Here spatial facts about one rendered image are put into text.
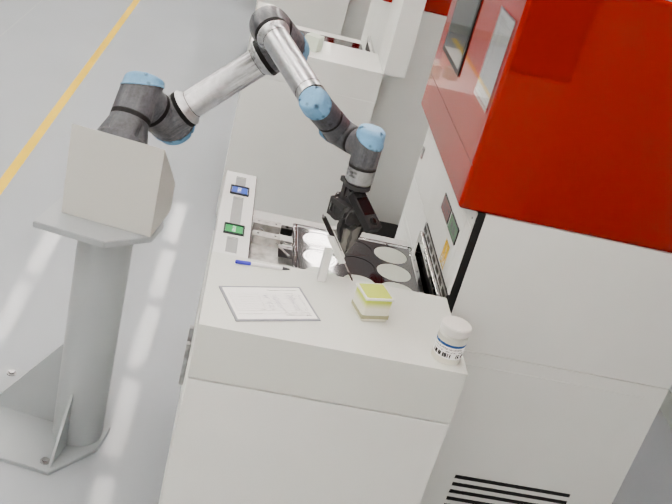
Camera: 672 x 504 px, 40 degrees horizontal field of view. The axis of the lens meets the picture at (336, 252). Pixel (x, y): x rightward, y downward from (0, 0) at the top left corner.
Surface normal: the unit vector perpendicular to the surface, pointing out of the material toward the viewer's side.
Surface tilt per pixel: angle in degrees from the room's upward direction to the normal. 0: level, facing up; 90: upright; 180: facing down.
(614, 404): 90
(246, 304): 0
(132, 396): 0
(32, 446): 0
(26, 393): 90
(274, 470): 90
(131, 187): 90
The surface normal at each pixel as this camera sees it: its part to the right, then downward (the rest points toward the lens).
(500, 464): 0.04, 0.46
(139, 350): 0.24, -0.86
